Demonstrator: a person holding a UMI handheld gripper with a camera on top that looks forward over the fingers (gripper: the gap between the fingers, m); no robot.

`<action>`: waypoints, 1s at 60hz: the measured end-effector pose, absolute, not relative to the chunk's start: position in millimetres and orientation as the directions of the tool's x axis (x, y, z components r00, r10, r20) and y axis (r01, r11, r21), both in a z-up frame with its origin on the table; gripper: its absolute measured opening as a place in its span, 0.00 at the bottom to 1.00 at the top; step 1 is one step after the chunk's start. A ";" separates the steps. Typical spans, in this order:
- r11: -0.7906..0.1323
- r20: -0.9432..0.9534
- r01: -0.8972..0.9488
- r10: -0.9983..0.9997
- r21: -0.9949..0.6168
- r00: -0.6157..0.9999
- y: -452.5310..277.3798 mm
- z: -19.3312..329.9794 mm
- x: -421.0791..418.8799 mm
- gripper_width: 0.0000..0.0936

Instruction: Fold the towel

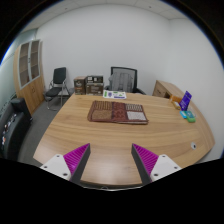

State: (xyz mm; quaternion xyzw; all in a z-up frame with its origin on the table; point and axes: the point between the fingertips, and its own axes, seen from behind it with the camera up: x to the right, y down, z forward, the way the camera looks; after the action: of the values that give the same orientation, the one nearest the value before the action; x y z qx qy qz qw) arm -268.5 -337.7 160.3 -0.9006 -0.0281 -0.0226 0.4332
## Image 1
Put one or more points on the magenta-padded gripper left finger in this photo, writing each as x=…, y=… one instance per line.
x=75, y=160

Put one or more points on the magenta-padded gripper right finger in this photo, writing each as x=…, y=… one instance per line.
x=148, y=160

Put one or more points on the brown patterned towel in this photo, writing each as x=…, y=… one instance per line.
x=115, y=112

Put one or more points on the white round desk grommet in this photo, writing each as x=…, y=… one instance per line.
x=193, y=145

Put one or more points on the green small box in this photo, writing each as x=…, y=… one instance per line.
x=191, y=117

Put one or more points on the orange box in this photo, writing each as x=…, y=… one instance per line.
x=175, y=98

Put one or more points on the purple card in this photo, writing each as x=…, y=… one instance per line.
x=185, y=100

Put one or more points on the wooden side desk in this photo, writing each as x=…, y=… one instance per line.
x=165, y=88

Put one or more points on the large brown cardboard box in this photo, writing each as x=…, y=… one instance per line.
x=94, y=89

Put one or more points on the white sticker sheet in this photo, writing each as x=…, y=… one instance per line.
x=114, y=94

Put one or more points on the small brown cardboard box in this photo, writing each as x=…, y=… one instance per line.
x=80, y=86

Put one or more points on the grey backpack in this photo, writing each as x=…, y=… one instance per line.
x=120, y=82

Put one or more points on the flat black cardboard box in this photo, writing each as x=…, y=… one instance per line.
x=94, y=79

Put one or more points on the black visitor chair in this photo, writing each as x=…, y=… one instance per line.
x=59, y=76

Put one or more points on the black mesh office chair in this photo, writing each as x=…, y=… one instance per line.
x=135, y=75

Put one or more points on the wooden cabinet with glass doors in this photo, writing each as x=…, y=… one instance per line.
x=30, y=83

